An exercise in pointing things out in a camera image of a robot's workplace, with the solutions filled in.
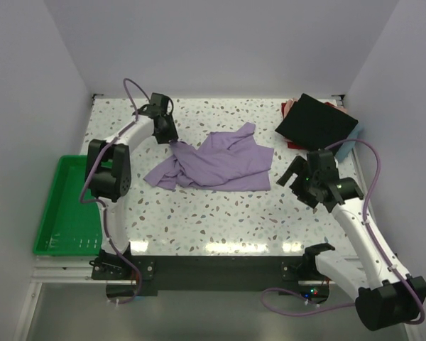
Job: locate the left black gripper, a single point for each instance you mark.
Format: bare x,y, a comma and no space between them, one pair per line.
172,133

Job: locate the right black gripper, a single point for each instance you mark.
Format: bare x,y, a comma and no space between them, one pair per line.
298,164

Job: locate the purple t shirt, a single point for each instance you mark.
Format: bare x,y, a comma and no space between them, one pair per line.
225,161

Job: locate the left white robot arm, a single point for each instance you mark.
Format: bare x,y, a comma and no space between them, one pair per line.
108,180

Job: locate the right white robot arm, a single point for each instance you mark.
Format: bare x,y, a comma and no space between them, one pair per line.
383,290

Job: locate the black folded t shirt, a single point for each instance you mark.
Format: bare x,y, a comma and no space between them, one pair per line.
345,125

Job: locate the light blue folded t shirt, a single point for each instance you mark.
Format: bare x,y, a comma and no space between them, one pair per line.
347,147

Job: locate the pink folded t shirt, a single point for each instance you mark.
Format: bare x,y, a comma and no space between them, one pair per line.
286,106

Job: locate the green plastic tray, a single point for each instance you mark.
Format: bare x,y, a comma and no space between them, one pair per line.
68,227

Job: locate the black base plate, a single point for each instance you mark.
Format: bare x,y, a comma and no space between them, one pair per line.
153,274

